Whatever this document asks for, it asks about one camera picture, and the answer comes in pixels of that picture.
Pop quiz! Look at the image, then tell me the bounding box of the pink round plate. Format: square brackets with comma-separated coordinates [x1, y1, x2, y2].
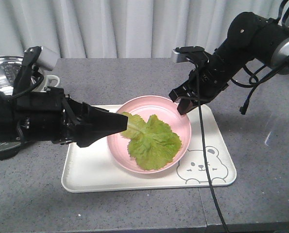
[107, 96, 192, 174]

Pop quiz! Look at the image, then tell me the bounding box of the green lettuce leaf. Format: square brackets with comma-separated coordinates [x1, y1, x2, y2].
[120, 112, 182, 170]

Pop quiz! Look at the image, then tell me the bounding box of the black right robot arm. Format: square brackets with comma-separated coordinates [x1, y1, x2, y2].
[169, 12, 289, 115]

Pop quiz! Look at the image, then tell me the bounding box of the cream bear serving tray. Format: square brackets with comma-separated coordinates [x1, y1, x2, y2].
[61, 105, 237, 193]

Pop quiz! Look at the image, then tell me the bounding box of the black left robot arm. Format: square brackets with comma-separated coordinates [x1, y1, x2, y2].
[0, 87, 128, 148]

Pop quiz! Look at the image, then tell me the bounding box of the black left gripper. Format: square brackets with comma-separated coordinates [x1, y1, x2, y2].
[12, 87, 128, 148]

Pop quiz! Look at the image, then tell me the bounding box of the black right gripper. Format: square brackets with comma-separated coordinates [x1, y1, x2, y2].
[169, 52, 227, 115]

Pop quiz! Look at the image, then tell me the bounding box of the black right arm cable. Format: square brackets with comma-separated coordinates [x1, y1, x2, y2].
[185, 57, 232, 233]

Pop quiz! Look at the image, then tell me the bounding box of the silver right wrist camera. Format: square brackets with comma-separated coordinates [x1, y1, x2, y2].
[171, 46, 204, 63]

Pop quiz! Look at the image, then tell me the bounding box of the white electric cooking pot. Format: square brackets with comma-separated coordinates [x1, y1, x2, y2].
[0, 56, 60, 160]

